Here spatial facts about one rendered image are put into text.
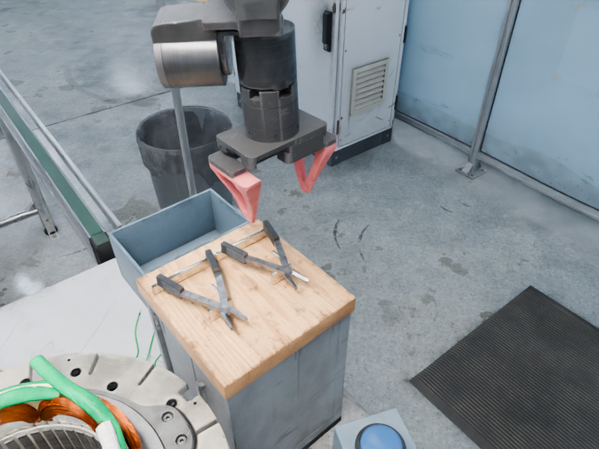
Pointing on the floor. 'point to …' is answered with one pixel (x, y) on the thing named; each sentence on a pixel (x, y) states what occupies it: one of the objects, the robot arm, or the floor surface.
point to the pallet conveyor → (64, 197)
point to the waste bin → (170, 184)
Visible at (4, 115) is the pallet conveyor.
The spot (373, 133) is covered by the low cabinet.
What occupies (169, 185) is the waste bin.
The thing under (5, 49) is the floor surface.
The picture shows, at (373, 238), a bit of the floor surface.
